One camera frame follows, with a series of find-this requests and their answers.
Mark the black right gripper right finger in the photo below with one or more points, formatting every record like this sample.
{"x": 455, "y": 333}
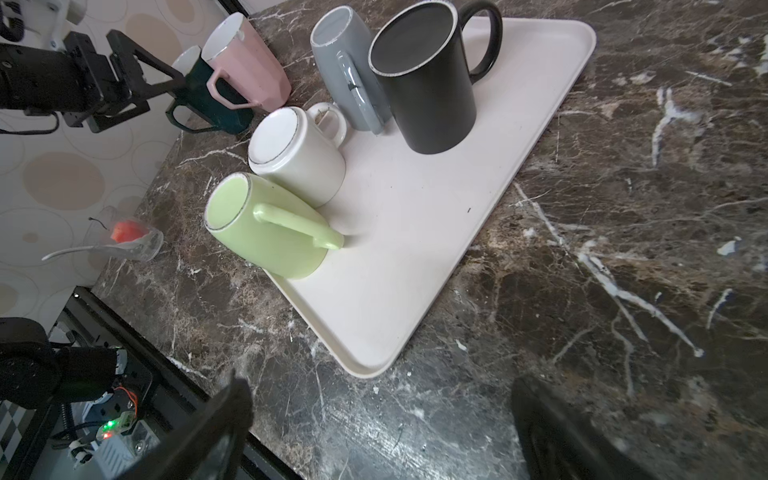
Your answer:
{"x": 558, "y": 443}

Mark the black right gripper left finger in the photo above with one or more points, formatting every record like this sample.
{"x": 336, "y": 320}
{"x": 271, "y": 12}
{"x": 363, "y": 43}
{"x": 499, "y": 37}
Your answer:
{"x": 209, "y": 446}

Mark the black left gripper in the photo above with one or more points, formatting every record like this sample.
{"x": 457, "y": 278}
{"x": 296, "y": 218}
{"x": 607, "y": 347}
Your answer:
{"x": 81, "y": 86}

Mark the dark green faceted mug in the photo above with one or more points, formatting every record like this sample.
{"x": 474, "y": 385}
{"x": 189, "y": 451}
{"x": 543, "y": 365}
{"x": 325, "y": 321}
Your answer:
{"x": 196, "y": 97}

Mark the pink faceted mug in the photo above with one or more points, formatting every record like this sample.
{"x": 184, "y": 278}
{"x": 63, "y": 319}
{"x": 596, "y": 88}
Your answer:
{"x": 239, "y": 56}

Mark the white mug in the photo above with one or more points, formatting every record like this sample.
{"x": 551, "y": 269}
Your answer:
{"x": 300, "y": 151}

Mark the light green mug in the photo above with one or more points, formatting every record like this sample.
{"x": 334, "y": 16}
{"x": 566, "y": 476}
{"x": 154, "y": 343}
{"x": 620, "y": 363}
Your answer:
{"x": 269, "y": 226}

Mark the grey mug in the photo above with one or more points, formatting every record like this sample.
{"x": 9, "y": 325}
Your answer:
{"x": 340, "y": 42}

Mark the black mug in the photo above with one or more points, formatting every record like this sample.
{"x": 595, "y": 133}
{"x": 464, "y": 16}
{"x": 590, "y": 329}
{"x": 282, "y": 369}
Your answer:
{"x": 419, "y": 59}

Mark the clear cup with red object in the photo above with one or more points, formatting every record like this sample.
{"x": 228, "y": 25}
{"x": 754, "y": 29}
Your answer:
{"x": 115, "y": 234}

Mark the beige plastic tray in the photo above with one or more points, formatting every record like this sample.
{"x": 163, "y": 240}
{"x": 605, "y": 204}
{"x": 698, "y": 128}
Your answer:
{"x": 408, "y": 218}

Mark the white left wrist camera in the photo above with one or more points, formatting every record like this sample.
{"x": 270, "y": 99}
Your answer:
{"x": 45, "y": 18}

